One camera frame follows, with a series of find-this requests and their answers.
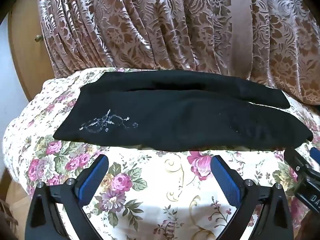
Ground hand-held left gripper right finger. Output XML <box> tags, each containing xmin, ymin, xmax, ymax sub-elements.
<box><xmin>211</xmin><ymin>155</ymin><xmax>294</xmax><ymax>240</ymax></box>

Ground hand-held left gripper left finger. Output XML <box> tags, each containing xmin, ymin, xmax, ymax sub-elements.
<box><xmin>24</xmin><ymin>154</ymin><xmax>109</xmax><ymax>240</ymax></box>

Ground black pants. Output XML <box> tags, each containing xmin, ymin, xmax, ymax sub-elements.
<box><xmin>53</xmin><ymin>72</ymin><xmax>314</xmax><ymax>153</ymax></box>

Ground floral bedspread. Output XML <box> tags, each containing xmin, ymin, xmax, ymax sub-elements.
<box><xmin>1</xmin><ymin>66</ymin><xmax>320</xmax><ymax>240</ymax></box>

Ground brown floral curtain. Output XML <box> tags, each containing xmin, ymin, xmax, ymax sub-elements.
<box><xmin>37</xmin><ymin>0</ymin><xmax>320</xmax><ymax>105</ymax></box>

